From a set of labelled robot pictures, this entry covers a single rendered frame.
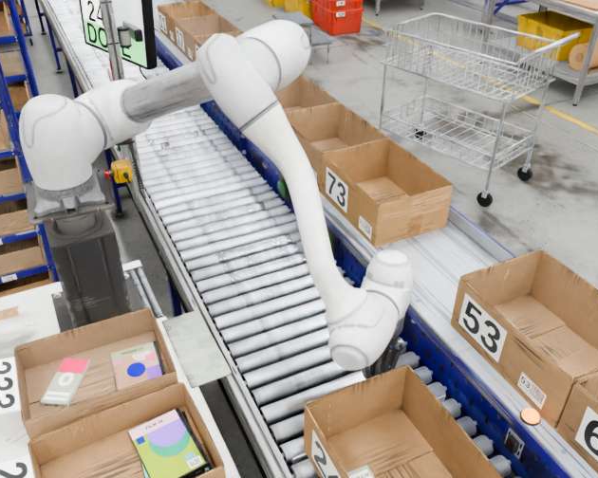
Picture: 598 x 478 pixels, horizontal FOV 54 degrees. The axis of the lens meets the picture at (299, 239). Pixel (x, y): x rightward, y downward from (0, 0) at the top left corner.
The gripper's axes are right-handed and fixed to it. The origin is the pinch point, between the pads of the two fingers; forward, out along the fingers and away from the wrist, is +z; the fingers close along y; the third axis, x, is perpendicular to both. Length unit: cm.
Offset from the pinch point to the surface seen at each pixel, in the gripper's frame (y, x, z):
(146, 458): 58, -9, 6
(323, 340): -0.8, -30.5, 11.6
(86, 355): 65, -53, 10
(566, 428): -28.9, 33.0, -6.1
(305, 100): -58, -160, -8
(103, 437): 66, -22, 9
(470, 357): -25.3, 4.7, -3.6
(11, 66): 66, -271, -8
